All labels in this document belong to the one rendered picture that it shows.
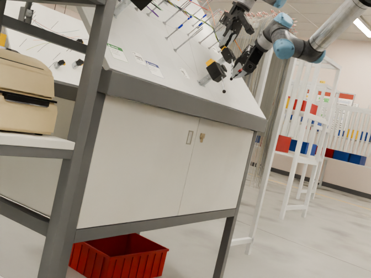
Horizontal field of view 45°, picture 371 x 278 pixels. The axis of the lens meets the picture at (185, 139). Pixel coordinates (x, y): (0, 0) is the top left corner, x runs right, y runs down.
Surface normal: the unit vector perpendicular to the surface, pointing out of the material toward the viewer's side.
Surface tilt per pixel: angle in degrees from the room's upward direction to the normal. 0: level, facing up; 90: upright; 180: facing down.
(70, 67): 50
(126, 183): 90
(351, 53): 90
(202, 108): 90
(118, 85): 90
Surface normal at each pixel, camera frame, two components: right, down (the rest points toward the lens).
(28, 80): 0.88, -0.10
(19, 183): -0.52, -0.07
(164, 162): 0.83, 0.22
